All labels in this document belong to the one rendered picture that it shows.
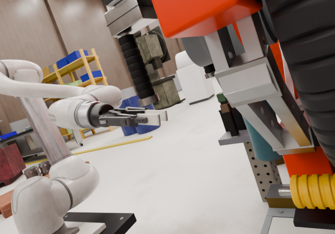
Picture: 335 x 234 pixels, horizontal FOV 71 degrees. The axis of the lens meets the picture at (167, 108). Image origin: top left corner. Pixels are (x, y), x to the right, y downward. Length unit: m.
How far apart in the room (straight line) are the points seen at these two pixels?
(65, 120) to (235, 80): 0.62
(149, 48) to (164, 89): 1.50
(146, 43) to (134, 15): 7.80
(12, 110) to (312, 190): 9.14
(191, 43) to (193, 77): 5.99
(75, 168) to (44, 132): 0.22
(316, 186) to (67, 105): 0.69
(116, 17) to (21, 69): 0.88
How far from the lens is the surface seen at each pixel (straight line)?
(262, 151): 0.72
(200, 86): 6.50
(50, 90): 1.05
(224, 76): 0.30
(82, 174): 1.19
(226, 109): 1.07
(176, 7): 0.22
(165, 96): 8.09
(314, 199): 0.49
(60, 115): 0.83
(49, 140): 1.23
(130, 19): 0.47
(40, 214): 1.08
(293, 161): 0.56
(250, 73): 0.29
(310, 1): 0.23
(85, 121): 0.76
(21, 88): 1.08
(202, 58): 0.56
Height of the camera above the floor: 0.78
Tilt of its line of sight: 6 degrees down
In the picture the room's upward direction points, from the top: 20 degrees counter-clockwise
